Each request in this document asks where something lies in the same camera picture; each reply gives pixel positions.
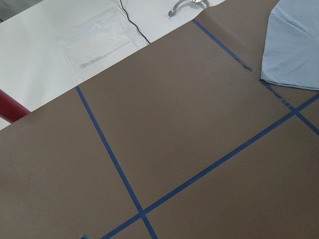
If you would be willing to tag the brown paper table cover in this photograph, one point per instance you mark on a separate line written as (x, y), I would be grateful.
(180, 140)

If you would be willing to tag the light blue t-shirt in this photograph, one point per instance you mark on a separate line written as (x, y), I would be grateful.
(291, 53)

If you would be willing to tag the clear plastic bag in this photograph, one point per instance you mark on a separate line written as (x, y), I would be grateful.
(94, 46)

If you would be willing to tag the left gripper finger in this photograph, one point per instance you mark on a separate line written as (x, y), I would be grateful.
(84, 236)

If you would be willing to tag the reacher grabber tool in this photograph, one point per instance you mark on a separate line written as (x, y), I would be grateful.
(191, 3)

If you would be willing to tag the red cylinder bottle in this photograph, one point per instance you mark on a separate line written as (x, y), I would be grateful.
(10, 109)

